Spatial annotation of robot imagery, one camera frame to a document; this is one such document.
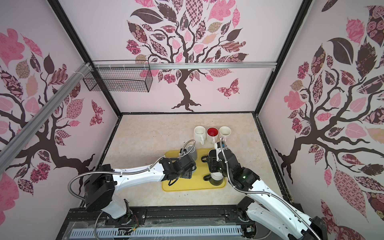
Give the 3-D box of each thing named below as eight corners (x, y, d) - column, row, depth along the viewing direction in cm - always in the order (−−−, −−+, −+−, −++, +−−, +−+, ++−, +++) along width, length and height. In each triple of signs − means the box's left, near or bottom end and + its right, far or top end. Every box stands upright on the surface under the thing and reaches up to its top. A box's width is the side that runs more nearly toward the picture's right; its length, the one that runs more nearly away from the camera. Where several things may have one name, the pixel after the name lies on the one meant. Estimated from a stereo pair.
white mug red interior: (206, 145, 103) (207, 138, 97) (206, 134, 110) (206, 127, 103) (218, 145, 103) (219, 138, 97) (216, 134, 110) (218, 127, 103)
